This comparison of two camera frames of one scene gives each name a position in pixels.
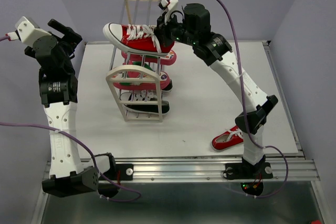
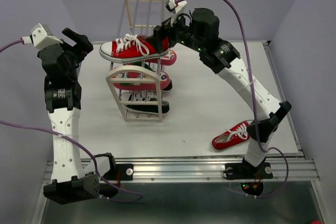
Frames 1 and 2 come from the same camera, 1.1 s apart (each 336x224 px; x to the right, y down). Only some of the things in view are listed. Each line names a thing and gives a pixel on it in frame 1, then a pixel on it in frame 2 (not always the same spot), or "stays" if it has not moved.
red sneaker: [233, 137] stays
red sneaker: [136, 38] -> [131, 48]
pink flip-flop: [166, 60] stays
